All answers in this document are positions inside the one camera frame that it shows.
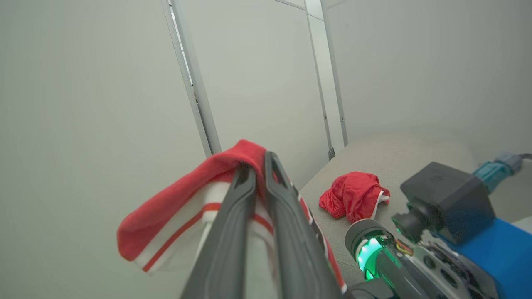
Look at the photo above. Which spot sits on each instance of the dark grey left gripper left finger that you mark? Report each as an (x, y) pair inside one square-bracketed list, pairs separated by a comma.
[(226, 249)]

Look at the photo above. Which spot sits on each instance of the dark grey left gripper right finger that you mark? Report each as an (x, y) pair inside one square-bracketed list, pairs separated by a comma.
[(295, 249)]

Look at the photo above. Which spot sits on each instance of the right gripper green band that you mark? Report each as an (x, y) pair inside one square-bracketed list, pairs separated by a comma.
[(415, 274)]

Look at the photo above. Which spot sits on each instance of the red and white garment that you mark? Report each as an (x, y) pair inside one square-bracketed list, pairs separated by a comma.
[(166, 216)]

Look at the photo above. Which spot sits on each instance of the red mesh garment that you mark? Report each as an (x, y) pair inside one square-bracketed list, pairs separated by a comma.
[(353, 191)]

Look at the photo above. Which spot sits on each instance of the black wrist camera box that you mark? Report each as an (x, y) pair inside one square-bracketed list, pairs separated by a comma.
[(449, 195)]

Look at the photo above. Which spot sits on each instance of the grey metal partition post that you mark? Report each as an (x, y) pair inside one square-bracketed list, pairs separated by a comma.
[(328, 83), (195, 83)]

